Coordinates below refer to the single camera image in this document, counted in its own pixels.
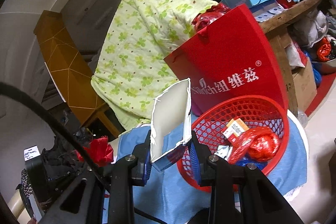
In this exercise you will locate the wooden bench plank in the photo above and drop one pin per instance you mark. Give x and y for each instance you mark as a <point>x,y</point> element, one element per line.
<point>276,31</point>

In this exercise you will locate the black clothing pile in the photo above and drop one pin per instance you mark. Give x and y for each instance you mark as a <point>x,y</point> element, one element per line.
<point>47,175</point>

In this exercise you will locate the brown cardboard box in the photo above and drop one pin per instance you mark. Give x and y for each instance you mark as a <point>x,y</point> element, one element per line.
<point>304,85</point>

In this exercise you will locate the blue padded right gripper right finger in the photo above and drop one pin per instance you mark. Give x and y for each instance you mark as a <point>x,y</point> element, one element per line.
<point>199,154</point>

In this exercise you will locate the red paper gift bag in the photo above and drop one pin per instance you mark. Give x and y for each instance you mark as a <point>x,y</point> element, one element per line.
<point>230,57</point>

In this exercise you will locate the magenta fabric bag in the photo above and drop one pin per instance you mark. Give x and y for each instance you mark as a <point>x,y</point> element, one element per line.
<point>196,110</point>

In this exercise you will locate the green clover pattern quilt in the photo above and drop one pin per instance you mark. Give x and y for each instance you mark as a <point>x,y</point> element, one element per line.
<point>131,70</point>

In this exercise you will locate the light blue cloth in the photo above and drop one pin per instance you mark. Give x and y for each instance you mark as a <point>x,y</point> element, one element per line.
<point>168,197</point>

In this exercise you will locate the red plastic bag trash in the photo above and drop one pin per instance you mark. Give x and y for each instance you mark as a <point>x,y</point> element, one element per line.
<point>260,144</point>

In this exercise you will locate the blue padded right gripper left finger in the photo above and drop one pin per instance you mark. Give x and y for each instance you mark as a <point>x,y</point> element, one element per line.
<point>140,174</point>

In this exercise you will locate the torn white blue carton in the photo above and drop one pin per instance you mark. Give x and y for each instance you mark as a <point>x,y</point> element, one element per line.
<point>171,109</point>

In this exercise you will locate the blue shiny plastic bag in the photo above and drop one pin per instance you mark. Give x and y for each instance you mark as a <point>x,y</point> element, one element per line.
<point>246,160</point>

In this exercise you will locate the brown wooden cabinet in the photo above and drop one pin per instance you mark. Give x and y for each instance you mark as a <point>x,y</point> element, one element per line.
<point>70,73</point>

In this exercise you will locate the red plastic mesh basket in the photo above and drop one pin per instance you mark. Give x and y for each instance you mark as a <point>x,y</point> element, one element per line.
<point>253,111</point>

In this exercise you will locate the orange white small box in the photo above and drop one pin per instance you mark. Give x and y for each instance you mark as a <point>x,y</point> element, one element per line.
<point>234,129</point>

